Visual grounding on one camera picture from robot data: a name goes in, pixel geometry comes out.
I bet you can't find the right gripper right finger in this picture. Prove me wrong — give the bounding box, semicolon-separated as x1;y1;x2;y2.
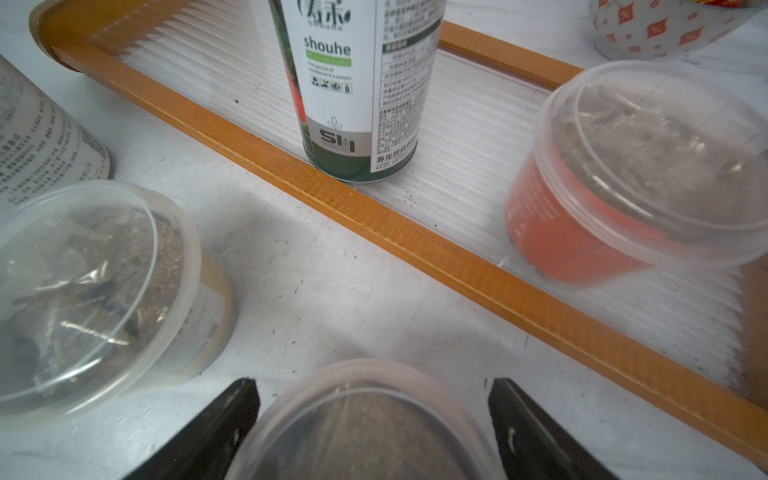
488;378;617;480

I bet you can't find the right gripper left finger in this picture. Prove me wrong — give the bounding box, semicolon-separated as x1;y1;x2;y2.
127;378;260;479

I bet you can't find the red seed cup top shelf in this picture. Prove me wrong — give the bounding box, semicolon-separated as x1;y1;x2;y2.
226;359;505;479

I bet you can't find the red seed cup shelf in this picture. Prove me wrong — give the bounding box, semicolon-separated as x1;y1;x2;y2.
226;359;505;479
504;61;767;287

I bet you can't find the yellow seed cup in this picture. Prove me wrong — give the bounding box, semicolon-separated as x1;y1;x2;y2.
1;180;237;431

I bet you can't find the tall white-lid seed jar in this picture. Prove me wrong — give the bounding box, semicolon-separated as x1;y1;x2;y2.
1;59;113;214

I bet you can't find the wooden three-tier shelf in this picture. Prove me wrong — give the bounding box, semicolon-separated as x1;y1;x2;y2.
30;1;767;467

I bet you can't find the red seed cup bottom shelf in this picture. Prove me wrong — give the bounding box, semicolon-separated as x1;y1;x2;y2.
504;61;767;287

